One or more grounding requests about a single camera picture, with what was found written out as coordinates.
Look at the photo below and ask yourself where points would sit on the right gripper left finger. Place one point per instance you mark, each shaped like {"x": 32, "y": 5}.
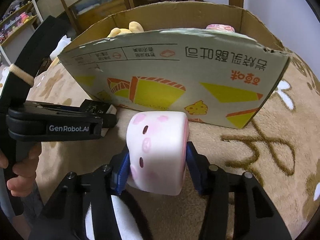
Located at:
{"x": 63, "y": 215}

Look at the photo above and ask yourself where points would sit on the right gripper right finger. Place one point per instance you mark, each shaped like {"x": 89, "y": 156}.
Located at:
{"x": 255, "y": 215}

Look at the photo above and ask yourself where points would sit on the pink swiss roll plush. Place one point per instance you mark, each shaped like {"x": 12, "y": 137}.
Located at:
{"x": 157, "y": 142}

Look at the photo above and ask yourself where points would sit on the yellow plush pouch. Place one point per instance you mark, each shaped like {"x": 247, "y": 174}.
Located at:
{"x": 134, "y": 27}

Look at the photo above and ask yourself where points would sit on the pink plastic roll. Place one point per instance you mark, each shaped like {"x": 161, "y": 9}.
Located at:
{"x": 220, "y": 28}

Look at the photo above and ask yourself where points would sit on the person's left hand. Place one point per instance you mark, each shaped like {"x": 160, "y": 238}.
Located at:
{"x": 22, "y": 184}

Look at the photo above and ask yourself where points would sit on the beige floral blanket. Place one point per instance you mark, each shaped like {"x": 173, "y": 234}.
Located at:
{"x": 280, "y": 146}

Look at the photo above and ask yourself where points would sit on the white round plush head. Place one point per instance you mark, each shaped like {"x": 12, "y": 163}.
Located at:
{"x": 65, "y": 41}

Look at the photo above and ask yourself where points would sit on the white wooden figure shelf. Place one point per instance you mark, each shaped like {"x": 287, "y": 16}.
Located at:
{"x": 17, "y": 26}

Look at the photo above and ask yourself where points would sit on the open cardboard box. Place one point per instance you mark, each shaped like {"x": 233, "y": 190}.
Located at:
{"x": 177, "y": 65}

